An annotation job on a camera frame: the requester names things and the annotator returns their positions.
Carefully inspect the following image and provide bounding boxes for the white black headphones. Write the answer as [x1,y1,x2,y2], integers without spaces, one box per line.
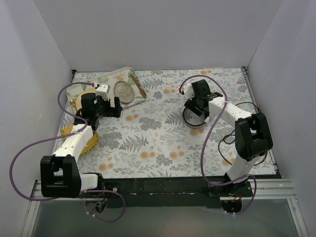
[182,107,210,129]

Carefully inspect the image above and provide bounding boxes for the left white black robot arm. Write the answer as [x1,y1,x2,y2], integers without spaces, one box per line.
[40,93,122,198]

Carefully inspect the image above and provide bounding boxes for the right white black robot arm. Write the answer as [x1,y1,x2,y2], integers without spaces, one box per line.
[179,76,273,196]

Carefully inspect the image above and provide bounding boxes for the beige bird oval plate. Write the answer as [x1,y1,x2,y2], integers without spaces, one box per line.
[75,88,95,111]

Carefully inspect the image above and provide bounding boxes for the speckled grey oval plate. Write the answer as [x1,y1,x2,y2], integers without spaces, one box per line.
[114,81,135,104]

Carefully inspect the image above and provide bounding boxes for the floral rectangular tray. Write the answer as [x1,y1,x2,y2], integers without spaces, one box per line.
[66,67,147,113]

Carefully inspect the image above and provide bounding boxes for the brown wooden stick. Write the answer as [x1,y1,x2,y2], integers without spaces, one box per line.
[131,75,147,99]

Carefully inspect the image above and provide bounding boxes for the yellow woven bamboo basket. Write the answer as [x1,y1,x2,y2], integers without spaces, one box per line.
[60,124,99,156]

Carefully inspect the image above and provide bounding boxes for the floral table mat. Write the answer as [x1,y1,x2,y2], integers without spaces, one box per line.
[49,68,278,179]

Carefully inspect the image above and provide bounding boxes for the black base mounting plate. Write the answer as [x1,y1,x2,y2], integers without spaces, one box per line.
[102,177,254,208]

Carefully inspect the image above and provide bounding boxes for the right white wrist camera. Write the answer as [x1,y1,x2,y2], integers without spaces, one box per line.
[181,83,195,99]

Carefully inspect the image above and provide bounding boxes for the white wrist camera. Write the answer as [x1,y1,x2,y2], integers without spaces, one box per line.
[181,83,195,99]
[95,84,111,101]

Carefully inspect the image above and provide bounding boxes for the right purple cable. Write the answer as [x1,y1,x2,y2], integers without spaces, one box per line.
[179,75,257,216]

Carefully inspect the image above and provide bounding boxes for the purple cable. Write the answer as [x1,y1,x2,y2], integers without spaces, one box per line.
[9,81,126,222]
[179,75,257,216]

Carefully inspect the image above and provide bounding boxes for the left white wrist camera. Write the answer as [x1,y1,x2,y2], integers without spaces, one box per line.
[95,84,111,101]

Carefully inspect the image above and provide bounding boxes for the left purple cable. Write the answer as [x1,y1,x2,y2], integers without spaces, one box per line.
[9,81,126,222]

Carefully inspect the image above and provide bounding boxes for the aluminium frame rail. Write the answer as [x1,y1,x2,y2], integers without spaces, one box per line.
[31,179,297,199]

